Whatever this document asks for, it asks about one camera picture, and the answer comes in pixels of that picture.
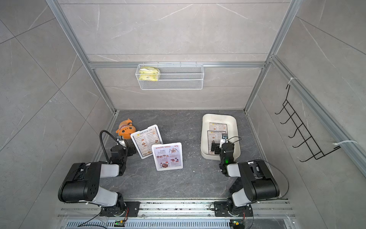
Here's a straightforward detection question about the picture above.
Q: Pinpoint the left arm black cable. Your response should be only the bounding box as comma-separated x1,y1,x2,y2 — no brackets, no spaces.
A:
99,130,122,164

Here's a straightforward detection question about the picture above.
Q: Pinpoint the yellow snack packet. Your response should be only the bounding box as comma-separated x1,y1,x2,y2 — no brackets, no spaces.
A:
138,67,161,82

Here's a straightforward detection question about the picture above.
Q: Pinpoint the white menu holder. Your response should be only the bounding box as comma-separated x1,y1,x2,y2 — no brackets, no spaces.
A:
151,142,184,172

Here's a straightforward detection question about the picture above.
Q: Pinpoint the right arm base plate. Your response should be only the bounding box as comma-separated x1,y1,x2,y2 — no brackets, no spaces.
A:
209,201,253,217

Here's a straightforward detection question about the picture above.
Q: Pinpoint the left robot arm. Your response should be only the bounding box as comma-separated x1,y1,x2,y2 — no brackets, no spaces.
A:
58,138,136,217

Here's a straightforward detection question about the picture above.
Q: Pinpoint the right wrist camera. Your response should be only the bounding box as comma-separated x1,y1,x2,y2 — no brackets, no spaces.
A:
220,133,228,148

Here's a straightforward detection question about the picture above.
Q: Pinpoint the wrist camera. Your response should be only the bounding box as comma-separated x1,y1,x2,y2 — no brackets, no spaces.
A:
117,139,128,148
220,133,228,148

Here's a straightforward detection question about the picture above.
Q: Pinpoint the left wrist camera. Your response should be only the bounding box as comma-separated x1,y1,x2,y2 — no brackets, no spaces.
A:
117,139,128,148

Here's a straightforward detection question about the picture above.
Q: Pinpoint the dim sum inn menu sheet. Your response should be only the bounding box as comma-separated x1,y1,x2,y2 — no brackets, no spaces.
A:
207,131,224,155

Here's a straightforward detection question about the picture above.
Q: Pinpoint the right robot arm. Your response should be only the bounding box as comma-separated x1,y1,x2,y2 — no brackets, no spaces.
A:
211,139,280,216

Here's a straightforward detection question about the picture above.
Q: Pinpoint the black wire hook rack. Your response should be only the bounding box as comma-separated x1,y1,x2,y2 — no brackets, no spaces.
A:
274,85,341,163

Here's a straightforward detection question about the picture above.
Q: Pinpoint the rear menu holder with menu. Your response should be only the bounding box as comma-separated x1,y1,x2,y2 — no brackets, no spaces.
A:
131,125,163,159

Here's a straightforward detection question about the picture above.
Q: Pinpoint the white wire mesh basket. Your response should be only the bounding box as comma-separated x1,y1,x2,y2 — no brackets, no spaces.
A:
135,63,205,90

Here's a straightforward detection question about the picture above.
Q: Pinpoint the orange plush toy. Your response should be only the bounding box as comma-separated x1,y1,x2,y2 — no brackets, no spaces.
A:
115,118,136,139

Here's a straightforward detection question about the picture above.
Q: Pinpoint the special menu sheet pink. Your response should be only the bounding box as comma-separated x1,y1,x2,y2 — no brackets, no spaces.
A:
155,145,182,169

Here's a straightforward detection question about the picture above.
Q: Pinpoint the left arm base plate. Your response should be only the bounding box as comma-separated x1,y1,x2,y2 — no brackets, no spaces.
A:
99,201,141,217

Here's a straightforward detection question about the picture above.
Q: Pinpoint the cream plastic tray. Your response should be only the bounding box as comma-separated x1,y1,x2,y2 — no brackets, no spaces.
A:
201,114,241,161

